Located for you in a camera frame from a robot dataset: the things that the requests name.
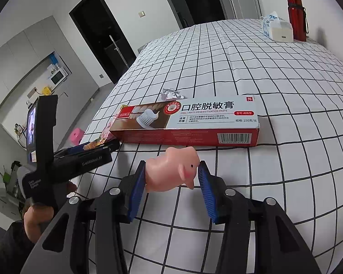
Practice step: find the blue box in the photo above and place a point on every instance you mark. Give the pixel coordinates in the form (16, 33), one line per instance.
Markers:
(54, 59)

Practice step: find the white microwave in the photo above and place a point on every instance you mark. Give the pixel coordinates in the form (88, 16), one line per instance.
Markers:
(58, 76)

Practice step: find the person's left hand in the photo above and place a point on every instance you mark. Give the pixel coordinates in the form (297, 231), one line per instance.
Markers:
(38, 219)

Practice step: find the pink snack packet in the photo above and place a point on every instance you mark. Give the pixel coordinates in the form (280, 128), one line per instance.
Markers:
(106, 135)

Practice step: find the white blue tissue pack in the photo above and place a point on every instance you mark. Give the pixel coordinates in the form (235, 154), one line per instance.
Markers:
(270, 22)

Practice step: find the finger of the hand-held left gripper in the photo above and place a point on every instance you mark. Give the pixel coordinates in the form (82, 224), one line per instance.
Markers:
(75, 149)
(108, 147)

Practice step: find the crumpled white paper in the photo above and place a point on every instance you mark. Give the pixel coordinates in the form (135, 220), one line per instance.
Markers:
(171, 94)

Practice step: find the black door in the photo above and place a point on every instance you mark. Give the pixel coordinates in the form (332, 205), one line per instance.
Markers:
(203, 0)

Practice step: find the red water bottle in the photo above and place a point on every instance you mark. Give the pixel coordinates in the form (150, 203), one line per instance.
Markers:
(296, 20)

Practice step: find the person's left forearm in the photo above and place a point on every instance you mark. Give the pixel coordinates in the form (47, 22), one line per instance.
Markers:
(14, 248)

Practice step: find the white box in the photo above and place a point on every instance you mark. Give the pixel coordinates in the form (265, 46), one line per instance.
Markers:
(282, 32)

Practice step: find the yellow container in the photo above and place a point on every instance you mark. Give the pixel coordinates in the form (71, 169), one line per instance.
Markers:
(47, 90)

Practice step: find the wall light switch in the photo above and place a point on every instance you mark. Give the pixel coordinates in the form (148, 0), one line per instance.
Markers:
(141, 13)

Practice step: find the pink plastic stool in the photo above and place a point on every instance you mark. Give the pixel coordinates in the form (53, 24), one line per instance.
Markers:
(76, 136)

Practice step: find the pink pig toy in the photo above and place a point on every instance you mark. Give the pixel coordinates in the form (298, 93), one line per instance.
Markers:
(165, 171)

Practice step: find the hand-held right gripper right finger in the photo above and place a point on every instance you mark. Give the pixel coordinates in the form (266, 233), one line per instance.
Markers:
(207, 194)

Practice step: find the red toothpaste box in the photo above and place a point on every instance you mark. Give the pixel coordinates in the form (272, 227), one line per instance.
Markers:
(188, 120)

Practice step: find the white checked tablecloth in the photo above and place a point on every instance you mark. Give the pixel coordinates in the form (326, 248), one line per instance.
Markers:
(274, 105)

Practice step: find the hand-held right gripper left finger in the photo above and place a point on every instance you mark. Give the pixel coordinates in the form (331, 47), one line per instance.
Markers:
(137, 194)

